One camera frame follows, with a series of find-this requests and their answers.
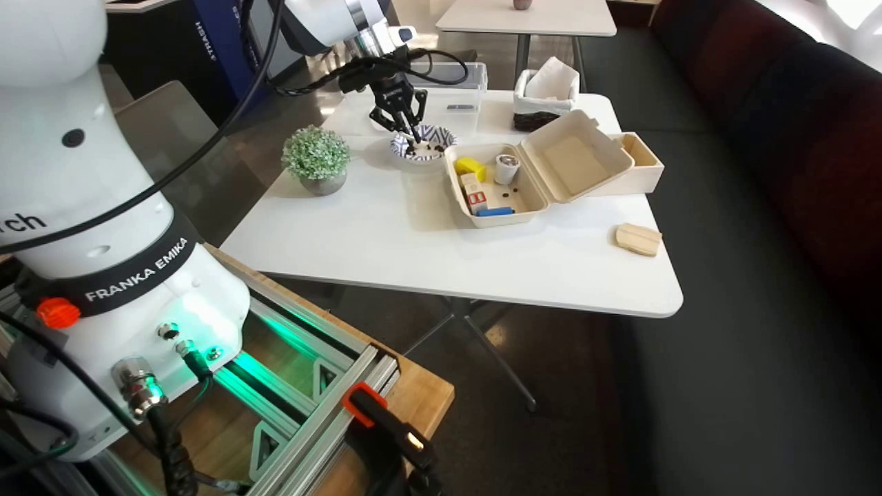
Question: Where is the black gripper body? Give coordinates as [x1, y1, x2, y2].
[339, 58, 428, 124]

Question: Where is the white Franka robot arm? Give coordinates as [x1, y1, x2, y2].
[0, 0, 251, 460]

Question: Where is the blue patterned bowl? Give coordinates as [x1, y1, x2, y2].
[392, 124, 458, 166]

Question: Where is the coffee pod cup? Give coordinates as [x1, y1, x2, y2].
[492, 154, 521, 188]

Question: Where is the beige clamshell food pack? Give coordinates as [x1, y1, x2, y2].
[444, 109, 630, 228]

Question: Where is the clear plastic bin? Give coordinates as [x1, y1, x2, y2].
[407, 59, 488, 109]

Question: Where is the small green potted plant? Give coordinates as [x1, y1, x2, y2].
[280, 127, 349, 196]

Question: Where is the red white block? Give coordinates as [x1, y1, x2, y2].
[463, 183, 488, 211]

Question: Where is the blue block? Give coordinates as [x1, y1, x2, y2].
[473, 205, 516, 218]

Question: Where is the black white napkin tray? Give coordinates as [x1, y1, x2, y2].
[513, 58, 579, 132]

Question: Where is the white folding table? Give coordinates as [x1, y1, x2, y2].
[222, 90, 683, 321]

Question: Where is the white side table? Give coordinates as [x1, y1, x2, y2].
[434, 0, 618, 83]

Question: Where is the small wooden box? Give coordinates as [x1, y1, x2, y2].
[610, 132, 665, 193]

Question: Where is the orange black clamp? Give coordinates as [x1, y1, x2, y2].
[339, 383, 444, 496]

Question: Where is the dark sofa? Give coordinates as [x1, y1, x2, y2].
[586, 0, 882, 496]

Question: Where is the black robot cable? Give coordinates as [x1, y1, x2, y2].
[0, 0, 473, 259]

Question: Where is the aluminium frame rail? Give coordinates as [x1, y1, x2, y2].
[214, 295, 400, 496]

